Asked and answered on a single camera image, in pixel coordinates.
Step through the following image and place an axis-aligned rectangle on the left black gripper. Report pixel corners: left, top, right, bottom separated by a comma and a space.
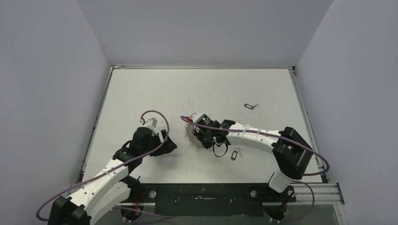
141, 129, 176, 157

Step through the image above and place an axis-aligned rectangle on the grey key holder with rings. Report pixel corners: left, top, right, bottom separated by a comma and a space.
185, 124, 205, 150

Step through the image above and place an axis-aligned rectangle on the key with black tag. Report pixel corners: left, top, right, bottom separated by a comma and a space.
244, 104, 258, 110
231, 148, 243, 161

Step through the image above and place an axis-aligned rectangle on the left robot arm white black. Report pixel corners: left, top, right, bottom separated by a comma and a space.
46, 125, 177, 225

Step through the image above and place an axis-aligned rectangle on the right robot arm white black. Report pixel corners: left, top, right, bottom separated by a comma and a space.
187, 113, 313, 201

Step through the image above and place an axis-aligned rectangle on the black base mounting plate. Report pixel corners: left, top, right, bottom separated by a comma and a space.
124, 183, 296, 217

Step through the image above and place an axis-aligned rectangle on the black loop cable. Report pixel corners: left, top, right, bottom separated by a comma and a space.
212, 142, 229, 158

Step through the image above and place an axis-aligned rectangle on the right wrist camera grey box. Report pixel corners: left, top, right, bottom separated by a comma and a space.
190, 112, 203, 123

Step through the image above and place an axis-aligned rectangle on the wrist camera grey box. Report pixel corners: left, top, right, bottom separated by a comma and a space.
143, 118, 158, 134
190, 112, 203, 123

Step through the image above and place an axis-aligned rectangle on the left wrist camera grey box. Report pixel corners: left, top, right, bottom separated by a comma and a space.
143, 118, 158, 134

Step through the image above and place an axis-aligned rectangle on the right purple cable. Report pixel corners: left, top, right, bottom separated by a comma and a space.
180, 115, 330, 177

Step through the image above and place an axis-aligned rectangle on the purple cable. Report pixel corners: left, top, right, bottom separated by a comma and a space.
180, 115, 330, 177
36, 110, 170, 222

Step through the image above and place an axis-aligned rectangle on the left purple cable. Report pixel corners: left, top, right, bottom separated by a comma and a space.
36, 110, 170, 222

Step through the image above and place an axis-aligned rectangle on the aluminium table frame rail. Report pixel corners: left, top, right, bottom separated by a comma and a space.
288, 67, 344, 205

